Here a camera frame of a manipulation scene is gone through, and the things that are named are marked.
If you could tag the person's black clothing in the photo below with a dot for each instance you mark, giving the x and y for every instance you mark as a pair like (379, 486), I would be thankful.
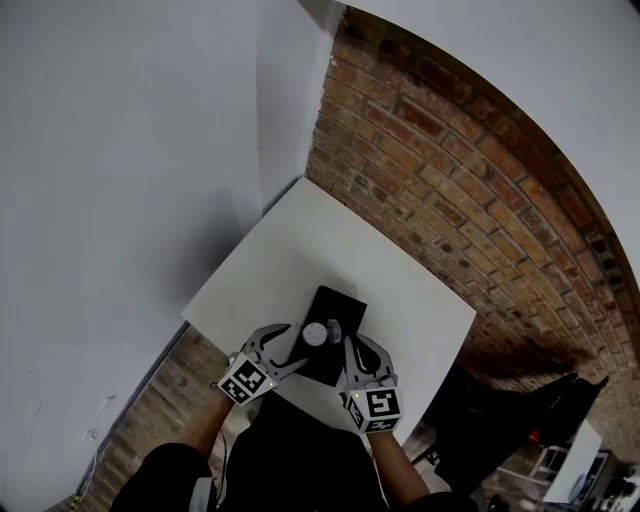
(300, 465)

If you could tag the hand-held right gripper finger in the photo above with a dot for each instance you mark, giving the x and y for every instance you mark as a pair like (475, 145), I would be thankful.
(386, 362)
(351, 362)

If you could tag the black rectangular box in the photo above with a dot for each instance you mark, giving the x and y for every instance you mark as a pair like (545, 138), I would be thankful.
(335, 307)

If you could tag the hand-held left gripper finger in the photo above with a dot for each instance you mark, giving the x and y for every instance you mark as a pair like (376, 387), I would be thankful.
(260, 337)
(282, 371)

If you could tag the person's right forearm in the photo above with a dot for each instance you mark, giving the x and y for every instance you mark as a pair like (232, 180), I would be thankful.
(395, 465)

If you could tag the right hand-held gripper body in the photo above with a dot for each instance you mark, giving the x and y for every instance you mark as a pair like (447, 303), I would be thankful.
(377, 405)

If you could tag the white wall socket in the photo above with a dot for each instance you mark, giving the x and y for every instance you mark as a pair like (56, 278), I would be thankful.
(107, 402)
(90, 434)

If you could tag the yellow black striped tape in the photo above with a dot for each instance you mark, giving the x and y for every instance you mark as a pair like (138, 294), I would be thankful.
(75, 500)

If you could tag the white desk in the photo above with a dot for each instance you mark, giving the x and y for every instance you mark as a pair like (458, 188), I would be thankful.
(575, 460)

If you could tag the white metal frame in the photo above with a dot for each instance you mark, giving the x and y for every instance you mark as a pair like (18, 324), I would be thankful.
(547, 462)

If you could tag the small white cylinder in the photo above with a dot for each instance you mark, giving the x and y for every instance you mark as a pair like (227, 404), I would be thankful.
(314, 334)

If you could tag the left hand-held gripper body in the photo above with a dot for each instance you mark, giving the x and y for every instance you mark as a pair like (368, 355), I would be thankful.
(247, 380)

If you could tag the person's left forearm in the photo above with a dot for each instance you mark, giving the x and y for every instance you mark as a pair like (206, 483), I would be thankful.
(212, 430)

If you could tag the white table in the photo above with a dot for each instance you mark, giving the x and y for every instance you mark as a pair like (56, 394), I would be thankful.
(325, 240)

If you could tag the black office chair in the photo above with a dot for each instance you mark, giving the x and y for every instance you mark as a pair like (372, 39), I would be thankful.
(500, 415)

